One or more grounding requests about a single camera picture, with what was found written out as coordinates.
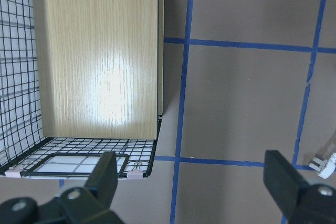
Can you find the wire rack with wooden shelves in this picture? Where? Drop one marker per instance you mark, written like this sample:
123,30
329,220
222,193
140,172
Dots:
80,78

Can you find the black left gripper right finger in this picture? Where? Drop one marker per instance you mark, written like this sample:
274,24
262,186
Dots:
298,200

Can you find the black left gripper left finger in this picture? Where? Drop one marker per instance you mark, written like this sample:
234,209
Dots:
91,202

